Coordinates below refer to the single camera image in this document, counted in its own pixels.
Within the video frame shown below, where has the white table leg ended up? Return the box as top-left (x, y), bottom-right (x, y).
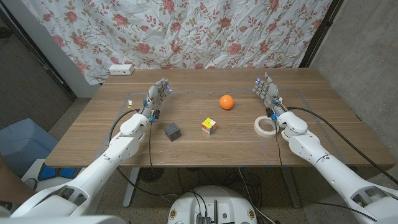
top-left (123, 167), bottom-right (141, 208)

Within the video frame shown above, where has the thin black right arm wire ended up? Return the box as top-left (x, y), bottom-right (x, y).
top-left (275, 124), bottom-right (283, 166)

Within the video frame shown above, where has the black backdrop pole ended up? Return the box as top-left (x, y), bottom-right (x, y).
top-left (298, 0), bottom-right (345, 68)

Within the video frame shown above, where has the orange ball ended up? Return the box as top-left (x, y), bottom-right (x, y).
top-left (219, 94), bottom-right (235, 110)

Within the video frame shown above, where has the thin black arm wire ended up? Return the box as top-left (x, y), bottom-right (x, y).
top-left (275, 124), bottom-right (283, 166)
top-left (148, 121), bottom-right (156, 172)

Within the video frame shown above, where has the black round floor object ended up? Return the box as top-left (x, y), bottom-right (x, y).
top-left (139, 167), bottom-right (165, 183)

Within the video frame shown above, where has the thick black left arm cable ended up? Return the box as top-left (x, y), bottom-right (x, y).
top-left (108, 108), bottom-right (180, 200)

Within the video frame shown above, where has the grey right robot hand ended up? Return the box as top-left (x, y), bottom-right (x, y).
top-left (252, 72), bottom-right (289, 122)

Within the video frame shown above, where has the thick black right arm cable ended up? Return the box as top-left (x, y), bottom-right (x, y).
top-left (287, 106), bottom-right (398, 185)

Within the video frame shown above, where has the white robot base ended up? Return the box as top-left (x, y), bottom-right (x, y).
top-left (167, 185), bottom-right (258, 224)

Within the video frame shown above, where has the person's brown leg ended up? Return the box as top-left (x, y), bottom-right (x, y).
top-left (0, 155), bottom-right (37, 206)

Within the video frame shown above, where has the white platform with blue pads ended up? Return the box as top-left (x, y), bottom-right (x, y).
top-left (21, 158), bottom-right (91, 192)

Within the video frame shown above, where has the thin black left arm wire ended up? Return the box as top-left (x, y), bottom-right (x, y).
top-left (148, 121), bottom-right (156, 172)

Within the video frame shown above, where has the multicoloured Rubik's cube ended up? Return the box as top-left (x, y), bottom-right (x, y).
top-left (201, 117), bottom-right (218, 136)

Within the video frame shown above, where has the white power strip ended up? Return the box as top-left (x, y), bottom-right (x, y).
top-left (108, 63), bottom-right (135, 76)

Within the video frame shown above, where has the dark grey block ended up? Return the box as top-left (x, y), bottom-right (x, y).
top-left (164, 121), bottom-right (182, 142)

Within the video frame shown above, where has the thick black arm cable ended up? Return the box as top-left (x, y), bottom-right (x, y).
top-left (287, 106), bottom-right (398, 185)
top-left (108, 108), bottom-right (180, 200)

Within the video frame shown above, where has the grey sneaker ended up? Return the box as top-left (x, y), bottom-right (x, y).
top-left (23, 177), bottom-right (39, 191)

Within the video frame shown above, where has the cream masking tape roll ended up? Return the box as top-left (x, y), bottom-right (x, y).
top-left (253, 116), bottom-right (280, 138)

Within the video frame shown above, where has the grey table leg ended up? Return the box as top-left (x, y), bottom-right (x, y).
top-left (281, 167), bottom-right (302, 208)

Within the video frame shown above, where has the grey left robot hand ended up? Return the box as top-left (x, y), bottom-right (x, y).
top-left (139, 78), bottom-right (173, 123)

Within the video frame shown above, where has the floral print backdrop cloth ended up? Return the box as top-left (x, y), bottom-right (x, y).
top-left (20, 0), bottom-right (333, 85)

